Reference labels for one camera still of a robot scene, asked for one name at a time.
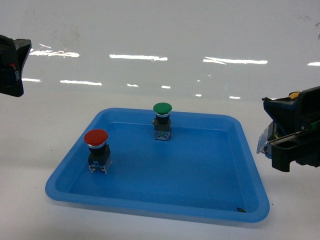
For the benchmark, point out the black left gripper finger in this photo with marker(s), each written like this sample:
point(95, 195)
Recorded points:
point(13, 55)

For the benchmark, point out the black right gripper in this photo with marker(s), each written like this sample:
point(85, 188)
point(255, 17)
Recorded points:
point(301, 115)

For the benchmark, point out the red mushroom push button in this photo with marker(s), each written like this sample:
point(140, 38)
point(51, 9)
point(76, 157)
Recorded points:
point(99, 158)

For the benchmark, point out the blue plastic tray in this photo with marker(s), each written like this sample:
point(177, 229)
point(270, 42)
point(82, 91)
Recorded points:
point(202, 174)

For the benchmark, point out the small dark debris speck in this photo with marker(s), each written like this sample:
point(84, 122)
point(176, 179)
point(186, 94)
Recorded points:
point(241, 210)

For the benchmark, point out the green mushroom push button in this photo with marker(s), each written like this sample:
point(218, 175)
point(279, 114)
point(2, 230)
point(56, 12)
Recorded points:
point(162, 122)

